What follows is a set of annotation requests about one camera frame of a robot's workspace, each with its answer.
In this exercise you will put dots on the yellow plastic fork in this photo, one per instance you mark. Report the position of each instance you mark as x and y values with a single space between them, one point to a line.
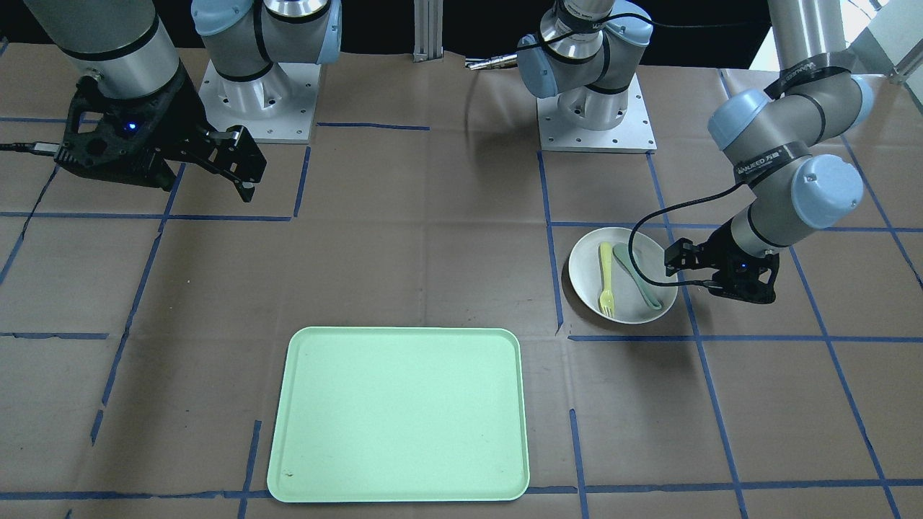
606 297

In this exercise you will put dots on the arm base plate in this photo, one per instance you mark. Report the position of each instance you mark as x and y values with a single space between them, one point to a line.
276 108
562 130

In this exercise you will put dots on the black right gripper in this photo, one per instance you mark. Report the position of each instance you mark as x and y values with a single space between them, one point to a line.
178 117

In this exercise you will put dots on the white round plate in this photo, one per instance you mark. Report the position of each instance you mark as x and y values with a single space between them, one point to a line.
629 307

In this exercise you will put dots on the light green tray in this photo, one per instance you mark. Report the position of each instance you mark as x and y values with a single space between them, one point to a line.
400 414

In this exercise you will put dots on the green plastic spoon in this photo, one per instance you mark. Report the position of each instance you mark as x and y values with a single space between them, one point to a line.
624 258

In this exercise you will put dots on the aluminium frame post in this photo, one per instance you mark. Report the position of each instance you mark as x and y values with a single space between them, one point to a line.
428 17

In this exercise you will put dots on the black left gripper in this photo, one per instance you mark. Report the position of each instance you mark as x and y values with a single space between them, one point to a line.
719 250

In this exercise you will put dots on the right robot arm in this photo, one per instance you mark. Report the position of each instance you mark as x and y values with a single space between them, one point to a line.
125 46

